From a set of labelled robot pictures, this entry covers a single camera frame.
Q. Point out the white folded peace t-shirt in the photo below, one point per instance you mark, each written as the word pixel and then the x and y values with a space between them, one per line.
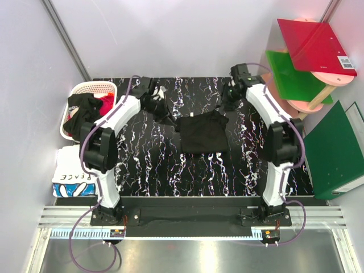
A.
pixel 69 179

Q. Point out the red t-shirt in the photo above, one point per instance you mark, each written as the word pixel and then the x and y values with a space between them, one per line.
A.
pixel 107 103

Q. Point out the dark green ring binder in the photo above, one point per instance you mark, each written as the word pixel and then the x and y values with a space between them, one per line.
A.
pixel 333 155

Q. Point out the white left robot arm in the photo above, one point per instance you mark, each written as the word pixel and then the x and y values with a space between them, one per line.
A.
pixel 98 140

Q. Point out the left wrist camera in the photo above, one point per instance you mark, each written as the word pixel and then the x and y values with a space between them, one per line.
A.
pixel 152 88

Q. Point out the aluminium frame rail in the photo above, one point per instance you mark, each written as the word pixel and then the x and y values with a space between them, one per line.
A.
pixel 66 222

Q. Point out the red plastic folder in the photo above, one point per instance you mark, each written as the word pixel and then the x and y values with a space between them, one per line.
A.
pixel 314 47

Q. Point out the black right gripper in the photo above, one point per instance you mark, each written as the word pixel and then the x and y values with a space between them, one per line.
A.
pixel 231 87

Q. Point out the white plastic laundry basket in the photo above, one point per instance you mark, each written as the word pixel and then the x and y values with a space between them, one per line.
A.
pixel 98 88

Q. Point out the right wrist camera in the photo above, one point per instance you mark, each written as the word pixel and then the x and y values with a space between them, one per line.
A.
pixel 240 72

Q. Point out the black printed t-shirt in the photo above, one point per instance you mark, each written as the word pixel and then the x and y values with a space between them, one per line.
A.
pixel 203 134

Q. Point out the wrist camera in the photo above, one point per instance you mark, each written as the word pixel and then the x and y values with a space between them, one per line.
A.
pixel 240 72
pixel 152 88

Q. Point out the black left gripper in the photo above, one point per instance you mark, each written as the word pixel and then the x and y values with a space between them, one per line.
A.
pixel 165 113

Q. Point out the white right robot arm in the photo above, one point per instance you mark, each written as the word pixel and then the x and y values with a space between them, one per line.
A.
pixel 283 146

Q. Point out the light green plastic folder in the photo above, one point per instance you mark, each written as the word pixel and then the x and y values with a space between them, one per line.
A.
pixel 293 85

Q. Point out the pink wooden tiered shelf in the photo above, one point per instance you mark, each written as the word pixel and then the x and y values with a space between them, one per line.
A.
pixel 301 109

